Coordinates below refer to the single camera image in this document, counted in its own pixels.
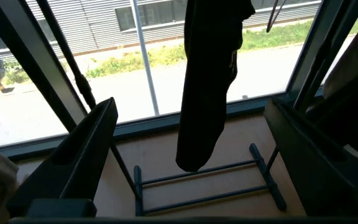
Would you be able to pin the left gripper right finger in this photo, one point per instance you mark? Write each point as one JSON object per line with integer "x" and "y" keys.
{"x": 315, "y": 180}

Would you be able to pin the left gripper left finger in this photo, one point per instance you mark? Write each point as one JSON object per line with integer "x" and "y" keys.
{"x": 82, "y": 177}

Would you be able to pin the black garment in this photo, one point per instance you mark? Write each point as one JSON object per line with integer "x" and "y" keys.
{"x": 353, "y": 124}
{"x": 207, "y": 93}

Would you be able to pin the pink clothes hanger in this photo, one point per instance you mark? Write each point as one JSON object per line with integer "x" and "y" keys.
{"x": 270, "y": 21}

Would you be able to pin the black clothes rack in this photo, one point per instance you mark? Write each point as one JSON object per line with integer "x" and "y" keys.
{"x": 138, "y": 193}

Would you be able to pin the window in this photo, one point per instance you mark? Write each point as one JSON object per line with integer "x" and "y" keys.
{"x": 135, "y": 93}

